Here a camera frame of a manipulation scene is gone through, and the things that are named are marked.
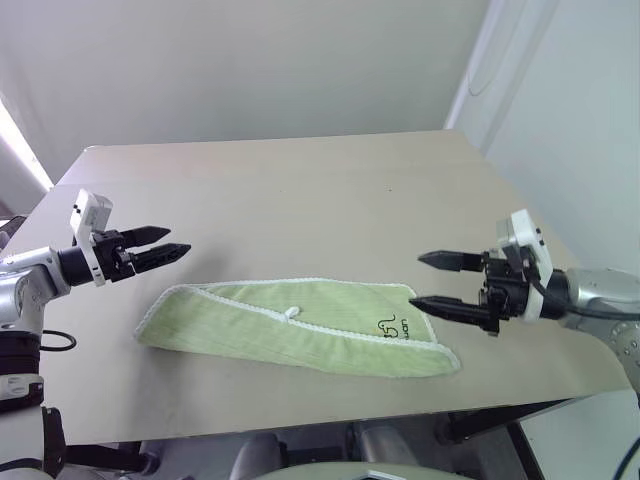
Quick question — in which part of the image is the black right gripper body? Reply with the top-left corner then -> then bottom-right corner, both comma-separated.
477,248 -> 531,337

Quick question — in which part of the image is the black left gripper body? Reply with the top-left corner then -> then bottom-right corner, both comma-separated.
92,228 -> 139,284

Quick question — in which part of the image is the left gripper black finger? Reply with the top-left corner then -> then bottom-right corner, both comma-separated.
119,225 -> 172,248
130,243 -> 193,275

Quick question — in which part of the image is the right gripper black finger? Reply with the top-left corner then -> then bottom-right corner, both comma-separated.
417,249 -> 484,274
408,295 -> 489,329

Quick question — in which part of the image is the green towel with white trim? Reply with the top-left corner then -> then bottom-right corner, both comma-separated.
133,274 -> 462,379

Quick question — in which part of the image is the dark grey background object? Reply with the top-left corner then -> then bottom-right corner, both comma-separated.
0,215 -> 27,251

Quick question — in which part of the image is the grey rounded shape under table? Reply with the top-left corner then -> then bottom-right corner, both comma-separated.
229,432 -> 291,480
357,418 -> 454,469

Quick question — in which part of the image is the black table leg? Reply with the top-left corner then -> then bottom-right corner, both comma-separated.
507,419 -> 549,480

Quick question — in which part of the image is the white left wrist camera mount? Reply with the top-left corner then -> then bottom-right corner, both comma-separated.
68,188 -> 114,288

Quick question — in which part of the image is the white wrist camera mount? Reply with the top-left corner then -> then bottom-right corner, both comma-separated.
68,188 -> 114,288
494,208 -> 554,322

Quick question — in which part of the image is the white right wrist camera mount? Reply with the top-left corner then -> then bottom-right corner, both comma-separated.
494,208 -> 554,322

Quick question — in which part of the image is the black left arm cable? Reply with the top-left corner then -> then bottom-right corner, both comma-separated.
39,328 -> 78,351

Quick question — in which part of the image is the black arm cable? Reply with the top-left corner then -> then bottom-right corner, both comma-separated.
39,328 -> 78,351
519,249 -> 640,319

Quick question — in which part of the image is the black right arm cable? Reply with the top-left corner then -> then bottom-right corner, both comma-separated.
519,249 -> 640,319

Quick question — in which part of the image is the black table frame bar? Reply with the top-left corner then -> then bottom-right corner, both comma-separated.
64,442 -> 161,474
444,397 -> 584,446

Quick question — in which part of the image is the thin grey wall cord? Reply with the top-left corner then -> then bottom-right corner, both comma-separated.
467,0 -> 531,97

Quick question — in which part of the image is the thin black hanging cable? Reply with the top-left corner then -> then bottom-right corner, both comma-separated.
611,437 -> 634,480

